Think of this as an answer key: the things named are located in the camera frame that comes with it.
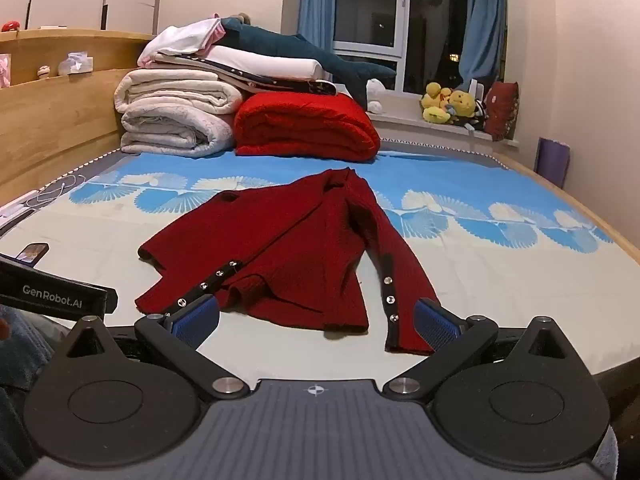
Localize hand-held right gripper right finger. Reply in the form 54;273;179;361
382;298;582;402

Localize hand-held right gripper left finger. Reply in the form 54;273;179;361
54;294;250;402

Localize red knit cardigan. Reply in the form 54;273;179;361
135;167;443;356

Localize black smartphone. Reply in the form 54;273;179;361
16;242;50;266

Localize person's jeans leg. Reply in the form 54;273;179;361
0;305;66;476

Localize blue patterned bed sheet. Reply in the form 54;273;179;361
0;147;640;376

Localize white power strip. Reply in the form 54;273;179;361
0;191;41;226

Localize wooden headboard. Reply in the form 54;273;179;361
0;30;156;206

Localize purple folded mat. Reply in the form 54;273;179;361
534;137;572;188

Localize white window sill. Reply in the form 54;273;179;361
367;110;521;148

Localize white folded fleece blanket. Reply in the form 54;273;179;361
114;69;246;157

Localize red folded blanket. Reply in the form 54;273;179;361
233;92;382;162

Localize tissue box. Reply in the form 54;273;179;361
59;51;95;77

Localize small white plush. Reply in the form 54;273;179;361
365;79;386;112

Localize white folded duvet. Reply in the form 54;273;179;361
207;45;326;81

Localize pink and white cloth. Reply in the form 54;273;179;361
137;19;226;68

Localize blue shark plush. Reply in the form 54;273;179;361
220;16;398;103

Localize blue curtain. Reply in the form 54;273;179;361
457;0;508;92
297;0;341;51

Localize window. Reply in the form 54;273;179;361
330;0;476;96

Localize white cable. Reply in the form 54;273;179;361
27;175;86;208

